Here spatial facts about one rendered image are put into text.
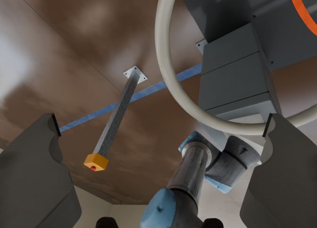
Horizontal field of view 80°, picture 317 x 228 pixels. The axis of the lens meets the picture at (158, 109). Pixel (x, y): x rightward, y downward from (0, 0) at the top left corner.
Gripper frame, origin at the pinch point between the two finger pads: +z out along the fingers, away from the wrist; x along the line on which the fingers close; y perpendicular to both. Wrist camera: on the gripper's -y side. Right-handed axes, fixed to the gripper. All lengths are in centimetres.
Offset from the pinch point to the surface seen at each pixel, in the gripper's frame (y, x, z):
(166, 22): -2.7, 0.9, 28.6
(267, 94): 34, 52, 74
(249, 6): -3, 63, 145
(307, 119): 18.9, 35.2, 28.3
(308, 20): 6, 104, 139
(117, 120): 83, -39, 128
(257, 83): 32, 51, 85
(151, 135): 172, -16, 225
